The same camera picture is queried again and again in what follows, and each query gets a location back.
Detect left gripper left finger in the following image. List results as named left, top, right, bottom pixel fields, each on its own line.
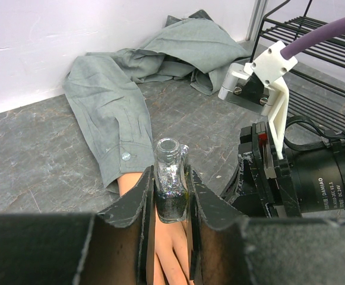
left=0, top=167, right=155, bottom=284

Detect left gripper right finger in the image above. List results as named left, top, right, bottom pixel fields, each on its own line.
left=188, top=169, right=345, bottom=284

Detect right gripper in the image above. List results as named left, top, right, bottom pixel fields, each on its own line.
left=222, top=122, right=302, bottom=218

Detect nail polish bottle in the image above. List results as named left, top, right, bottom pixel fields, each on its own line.
left=154, top=138, right=189, bottom=224

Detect mannequin hand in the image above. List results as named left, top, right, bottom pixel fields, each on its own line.
left=115, top=172, right=191, bottom=285

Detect grey shirt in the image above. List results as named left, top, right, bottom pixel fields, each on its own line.
left=63, top=10, right=250, bottom=195

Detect black wire rack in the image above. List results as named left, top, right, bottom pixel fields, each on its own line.
left=256, top=1, right=345, bottom=131

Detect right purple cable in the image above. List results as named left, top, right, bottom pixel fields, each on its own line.
left=280, top=10, right=345, bottom=62

